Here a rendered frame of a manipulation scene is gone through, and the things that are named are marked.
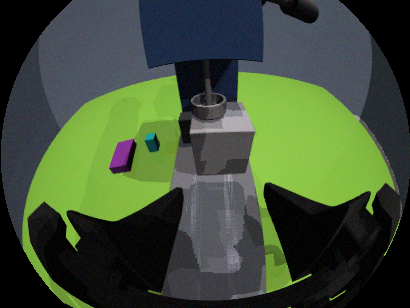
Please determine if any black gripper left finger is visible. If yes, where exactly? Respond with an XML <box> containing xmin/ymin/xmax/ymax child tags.
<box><xmin>67</xmin><ymin>187</ymin><xmax>184</xmax><ymax>292</ymax></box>

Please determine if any small teal block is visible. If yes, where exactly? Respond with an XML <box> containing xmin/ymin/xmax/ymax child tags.
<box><xmin>145</xmin><ymin>133</ymin><xmax>160</xmax><ymax>153</ymax></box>

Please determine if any purple rectangular block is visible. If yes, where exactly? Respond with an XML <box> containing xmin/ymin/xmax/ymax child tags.
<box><xmin>109</xmin><ymin>138</ymin><xmax>136</xmax><ymax>174</ymax></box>

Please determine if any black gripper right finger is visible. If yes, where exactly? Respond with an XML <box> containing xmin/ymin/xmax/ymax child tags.
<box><xmin>264</xmin><ymin>182</ymin><xmax>371</xmax><ymax>282</ymax></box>

